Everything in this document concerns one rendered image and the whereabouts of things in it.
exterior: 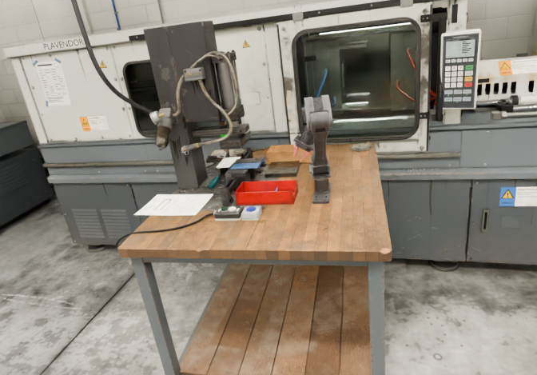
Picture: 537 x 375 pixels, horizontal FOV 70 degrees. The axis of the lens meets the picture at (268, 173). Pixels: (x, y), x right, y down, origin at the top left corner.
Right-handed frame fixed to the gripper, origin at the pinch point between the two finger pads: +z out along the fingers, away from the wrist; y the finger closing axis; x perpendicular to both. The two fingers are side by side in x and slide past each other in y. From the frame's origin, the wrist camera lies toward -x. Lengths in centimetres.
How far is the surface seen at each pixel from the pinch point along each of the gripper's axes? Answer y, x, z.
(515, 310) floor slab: -141, -35, 35
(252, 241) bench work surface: -3, 55, 13
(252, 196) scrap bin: 7.9, 26.6, 13.5
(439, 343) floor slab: -106, -4, 56
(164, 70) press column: 69, 13, -13
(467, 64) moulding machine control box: -51, -48, -65
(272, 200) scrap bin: 0.0, 25.7, 11.3
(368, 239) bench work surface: -37, 49, -6
